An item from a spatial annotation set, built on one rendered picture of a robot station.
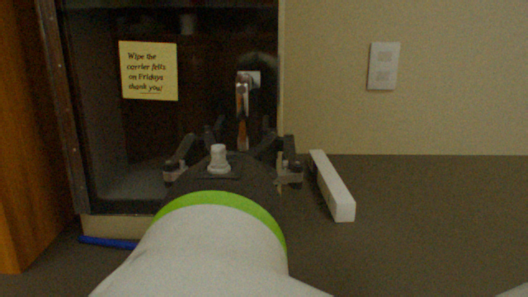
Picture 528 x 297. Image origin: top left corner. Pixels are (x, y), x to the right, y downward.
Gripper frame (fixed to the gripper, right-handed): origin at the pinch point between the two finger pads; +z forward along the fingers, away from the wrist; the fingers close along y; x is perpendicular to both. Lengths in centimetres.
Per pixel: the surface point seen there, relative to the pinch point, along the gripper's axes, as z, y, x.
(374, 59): 48, -29, -3
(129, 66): 4.5, 15.3, -7.7
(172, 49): 4.5, 9.3, -9.8
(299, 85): 49, -11, 3
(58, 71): 4.6, 25.3, -7.0
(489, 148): 49, -62, 20
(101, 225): 5.8, 23.4, 17.8
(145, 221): 5.8, 16.2, 16.9
